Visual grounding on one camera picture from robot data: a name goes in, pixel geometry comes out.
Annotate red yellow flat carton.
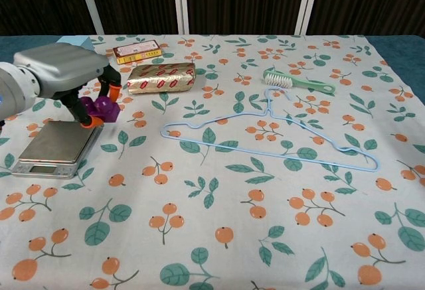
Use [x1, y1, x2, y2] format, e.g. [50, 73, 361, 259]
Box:
[112, 39, 164, 66]

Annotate silver digital kitchen scale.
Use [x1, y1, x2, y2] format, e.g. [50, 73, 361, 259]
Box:
[12, 120, 104, 180]

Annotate purple two-stud building block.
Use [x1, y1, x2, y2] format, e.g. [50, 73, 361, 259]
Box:
[80, 96, 121, 125]

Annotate gold foil wrapped package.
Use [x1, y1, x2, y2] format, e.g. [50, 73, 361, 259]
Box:
[127, 62, 197, 96]

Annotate floral fruit print tablecloth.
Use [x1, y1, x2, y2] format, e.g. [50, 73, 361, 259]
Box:
[0, 34, 425, 290]

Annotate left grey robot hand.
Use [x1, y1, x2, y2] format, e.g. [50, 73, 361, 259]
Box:
[13, 43, 122, 128]

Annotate green scrubbing brush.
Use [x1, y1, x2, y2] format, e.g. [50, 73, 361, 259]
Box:
[263, 67, 337, 94]

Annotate white folding screen frame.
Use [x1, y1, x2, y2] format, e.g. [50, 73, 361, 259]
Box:
[74, 0, 322, 35]

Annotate light blue wire hanger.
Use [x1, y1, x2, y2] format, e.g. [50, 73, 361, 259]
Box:
[160, 88, 381, 173]

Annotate light blue cube box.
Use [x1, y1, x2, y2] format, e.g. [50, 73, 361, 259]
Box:
[56, 35, 97, 52]

